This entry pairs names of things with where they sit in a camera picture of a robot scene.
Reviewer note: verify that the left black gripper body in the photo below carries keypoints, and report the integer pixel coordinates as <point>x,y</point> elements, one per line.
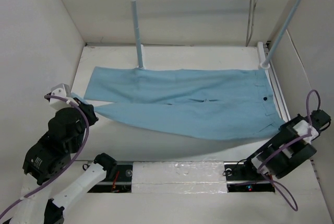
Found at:
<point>93,118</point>

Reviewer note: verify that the light blue trousers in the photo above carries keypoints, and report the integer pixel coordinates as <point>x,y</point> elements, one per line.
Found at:
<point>205,104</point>

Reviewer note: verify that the grey clothes hanger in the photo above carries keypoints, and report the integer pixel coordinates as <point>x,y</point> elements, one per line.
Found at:
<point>251,21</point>

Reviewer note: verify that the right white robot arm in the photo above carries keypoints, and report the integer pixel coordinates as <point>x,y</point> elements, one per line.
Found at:
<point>288,149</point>

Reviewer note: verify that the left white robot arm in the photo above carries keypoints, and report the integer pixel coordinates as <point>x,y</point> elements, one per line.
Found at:
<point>50,157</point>

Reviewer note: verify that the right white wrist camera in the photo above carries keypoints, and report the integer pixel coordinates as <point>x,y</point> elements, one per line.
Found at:
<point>303,128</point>

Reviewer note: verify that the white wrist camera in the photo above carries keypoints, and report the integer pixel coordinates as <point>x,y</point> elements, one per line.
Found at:
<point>62,91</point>
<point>303,128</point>

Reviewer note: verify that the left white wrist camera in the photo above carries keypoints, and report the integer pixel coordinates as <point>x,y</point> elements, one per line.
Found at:
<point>62,91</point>

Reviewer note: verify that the aluminium rail right side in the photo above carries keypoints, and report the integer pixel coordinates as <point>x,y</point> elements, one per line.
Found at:
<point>278,96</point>

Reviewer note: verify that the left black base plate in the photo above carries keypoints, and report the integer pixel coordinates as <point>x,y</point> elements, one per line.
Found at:
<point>121,182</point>

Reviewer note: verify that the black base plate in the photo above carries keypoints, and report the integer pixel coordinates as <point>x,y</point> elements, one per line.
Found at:
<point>241,178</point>
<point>121,182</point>

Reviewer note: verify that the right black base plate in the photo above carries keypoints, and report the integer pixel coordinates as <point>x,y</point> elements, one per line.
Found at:
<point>241,178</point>

